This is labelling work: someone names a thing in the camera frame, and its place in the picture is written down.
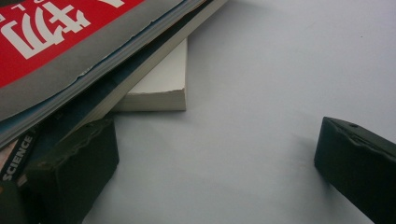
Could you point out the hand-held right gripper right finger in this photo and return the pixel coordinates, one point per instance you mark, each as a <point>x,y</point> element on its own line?
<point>358,168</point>

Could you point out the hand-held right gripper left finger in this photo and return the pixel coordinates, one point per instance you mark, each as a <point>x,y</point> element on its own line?
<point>71,168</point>

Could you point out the orange red science fiction magazine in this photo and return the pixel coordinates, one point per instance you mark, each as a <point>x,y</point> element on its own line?
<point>18,155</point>

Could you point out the red and grey portrait magazine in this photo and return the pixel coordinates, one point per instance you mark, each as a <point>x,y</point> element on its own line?
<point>77,68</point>

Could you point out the thick white book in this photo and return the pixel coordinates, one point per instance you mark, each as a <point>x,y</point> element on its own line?
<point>162,77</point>

